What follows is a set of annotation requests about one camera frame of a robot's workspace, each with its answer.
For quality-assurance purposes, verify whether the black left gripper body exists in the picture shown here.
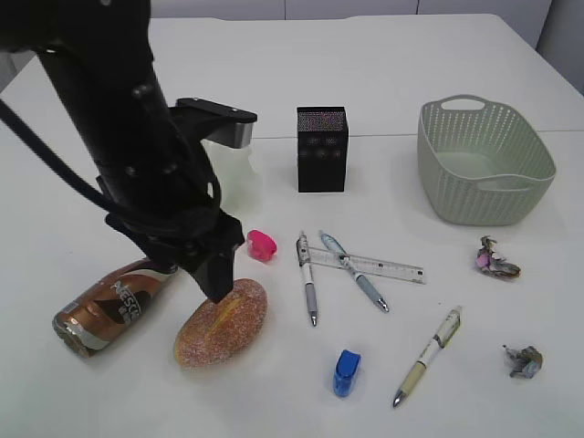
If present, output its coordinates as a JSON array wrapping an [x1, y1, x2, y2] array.
[[105, 210, 244, 279]]

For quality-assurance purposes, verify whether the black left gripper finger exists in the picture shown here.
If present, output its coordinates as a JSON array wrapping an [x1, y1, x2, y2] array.
[[191, 251, 235, 304]]

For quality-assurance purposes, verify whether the sugared bread loaf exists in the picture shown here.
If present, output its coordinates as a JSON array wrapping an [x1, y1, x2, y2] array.
[[173, 278, 268, 369]]

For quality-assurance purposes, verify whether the brown Nescafe coffee bottle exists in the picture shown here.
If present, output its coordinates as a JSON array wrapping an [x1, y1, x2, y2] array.
[[52, 258, 178, 358]]

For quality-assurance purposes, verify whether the paper piece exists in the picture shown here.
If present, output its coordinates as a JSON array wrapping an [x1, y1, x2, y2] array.
[[503, 345, 543, 379], [475, 235, 521, 280]]

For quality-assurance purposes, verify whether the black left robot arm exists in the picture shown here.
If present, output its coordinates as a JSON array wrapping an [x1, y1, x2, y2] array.
[[1, 1, 257, 303]]

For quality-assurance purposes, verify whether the pink pencil sharpener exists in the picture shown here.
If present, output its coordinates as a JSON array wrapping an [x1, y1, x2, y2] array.
[[247, 230, 277, 263]]

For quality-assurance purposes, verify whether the frosted green ruffled glass plate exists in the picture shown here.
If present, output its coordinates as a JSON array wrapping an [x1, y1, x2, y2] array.
[[202, 140, 262, 217]]

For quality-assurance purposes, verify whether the white grey pen left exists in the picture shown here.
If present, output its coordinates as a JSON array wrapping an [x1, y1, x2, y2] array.
[[296, 231, 318, 327]]

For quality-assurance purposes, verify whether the blue grey pen crossed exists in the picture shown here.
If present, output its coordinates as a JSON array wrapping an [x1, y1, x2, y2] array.
[[318, 231, 390, 313]]

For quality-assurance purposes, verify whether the blue pencil sharpener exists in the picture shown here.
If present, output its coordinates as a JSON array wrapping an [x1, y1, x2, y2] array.
[[332, 349, 361, 398]]

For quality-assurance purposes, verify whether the black mesh pen holder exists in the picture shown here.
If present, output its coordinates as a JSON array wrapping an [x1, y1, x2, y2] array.
[[297, 107, 349, 193]]

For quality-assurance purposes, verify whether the beige white pen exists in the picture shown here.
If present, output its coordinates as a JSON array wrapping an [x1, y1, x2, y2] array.
[[392, 306, 462, 408]]

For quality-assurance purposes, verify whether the green plastic woven basket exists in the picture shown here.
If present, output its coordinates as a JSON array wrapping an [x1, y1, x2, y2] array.
[[417, 95, 557, 226]]

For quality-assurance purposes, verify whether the clear plastic ruler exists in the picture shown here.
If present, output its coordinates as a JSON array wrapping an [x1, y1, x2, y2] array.
[[299, 247, 425, 284]]

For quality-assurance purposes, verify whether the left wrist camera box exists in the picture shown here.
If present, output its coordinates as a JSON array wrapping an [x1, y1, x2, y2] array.
[[170, 98, 257, 149]]

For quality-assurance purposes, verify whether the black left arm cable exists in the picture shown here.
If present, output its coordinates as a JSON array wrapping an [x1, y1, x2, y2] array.
[[0, 98, 110, 215]]

